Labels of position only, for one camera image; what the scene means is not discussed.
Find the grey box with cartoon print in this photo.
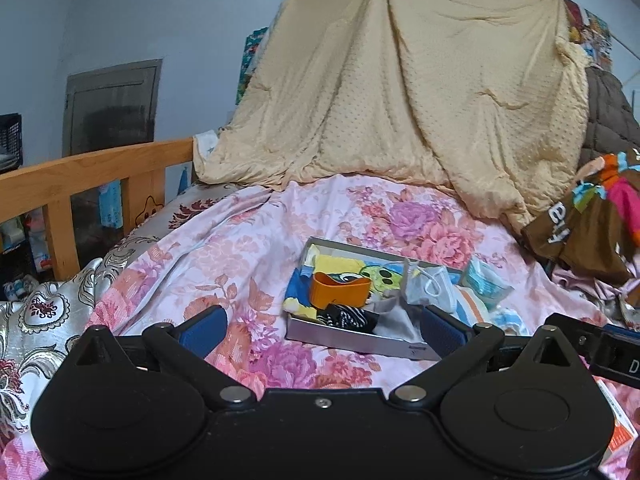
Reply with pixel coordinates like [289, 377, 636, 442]
[282, 236, 506, 362]

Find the orange and white medicine box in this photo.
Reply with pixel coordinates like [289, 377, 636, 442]
[595, 377, 640, 468]

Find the white face mask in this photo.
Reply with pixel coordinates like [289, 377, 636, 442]
[402, 260, 463, 311]

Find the teal wall poster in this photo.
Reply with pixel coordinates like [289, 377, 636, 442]
[236, 27, 271, 108]

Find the beige quilted blanket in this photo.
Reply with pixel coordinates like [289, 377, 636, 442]
[192, 0, 593, 233]

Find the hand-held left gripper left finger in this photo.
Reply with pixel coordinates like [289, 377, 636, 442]
[65, 305, 257, 407]

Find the light grey cloth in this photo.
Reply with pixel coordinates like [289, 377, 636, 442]
[367, 295, 426, 343]

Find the striped white sock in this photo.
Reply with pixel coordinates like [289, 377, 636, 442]
[450, 285, 533, 336]

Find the black plastic crate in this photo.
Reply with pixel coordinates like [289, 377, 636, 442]
[0, 113, 23, 173]

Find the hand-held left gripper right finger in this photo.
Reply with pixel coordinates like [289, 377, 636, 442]
[390, 306, 582, 407]

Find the brown quilt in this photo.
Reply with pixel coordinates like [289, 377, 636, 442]
[580, 65, 640, 173]

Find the colourful wall poster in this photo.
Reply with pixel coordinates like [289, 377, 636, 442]
[562, 0, 613, 73]

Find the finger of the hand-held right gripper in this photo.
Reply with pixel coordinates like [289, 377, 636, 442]
[597, 322, 640, 349]

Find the pink floral bed sheet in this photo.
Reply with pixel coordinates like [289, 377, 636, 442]
[0, 172, 640, 480]

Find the blue hanging cloth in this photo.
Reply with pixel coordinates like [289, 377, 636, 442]
[98, 179, 124, 229]

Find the black striped sock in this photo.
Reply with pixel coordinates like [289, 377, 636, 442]
[317, 302, 381, 333]

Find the brown multicoloured garment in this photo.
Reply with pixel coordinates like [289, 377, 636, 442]
[521, 150, 640, 286]

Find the grey wall hatch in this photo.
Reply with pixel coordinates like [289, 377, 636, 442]
[62, 58, 163, 156]

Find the orange plastic cup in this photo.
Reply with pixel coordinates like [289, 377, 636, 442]
[309, 271, 372, 308]

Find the wooden bed rail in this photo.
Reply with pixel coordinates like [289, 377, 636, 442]
[0, 137, 196, 281]

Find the pale pink clothing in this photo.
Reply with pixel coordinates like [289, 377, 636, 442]
[547, 255, 640, 323]

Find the white towel with blue stripe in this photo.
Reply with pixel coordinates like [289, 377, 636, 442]
[462, 257, 515, 306]

